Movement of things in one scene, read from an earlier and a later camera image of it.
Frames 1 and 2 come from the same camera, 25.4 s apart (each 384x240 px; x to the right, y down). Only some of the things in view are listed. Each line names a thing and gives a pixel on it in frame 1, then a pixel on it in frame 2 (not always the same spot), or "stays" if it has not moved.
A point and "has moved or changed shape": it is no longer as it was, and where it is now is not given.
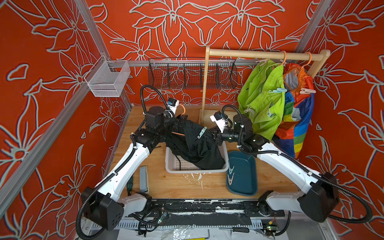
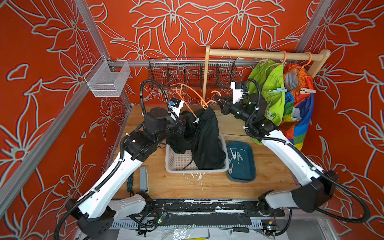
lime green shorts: x=261 y=97 stays
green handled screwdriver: x=129 y=186 stays
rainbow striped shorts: x=299 y=112 stays
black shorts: x=195 y=144 has moved or changed shape
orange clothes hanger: x=178 y=134 has moved or changed shape
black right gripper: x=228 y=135 -> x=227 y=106
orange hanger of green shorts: x=284 y=51 stays
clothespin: x=230 y=170 -> x=234 y=156
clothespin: x=230 y=180 -> x=230 y=170
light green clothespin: x=202 y=131 -> x=238 y=155
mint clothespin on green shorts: x=278 y=90 stays
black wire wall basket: x=189 y=73 stays
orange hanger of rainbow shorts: x=311 y=57 stays
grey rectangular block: x=143 y=178 stays
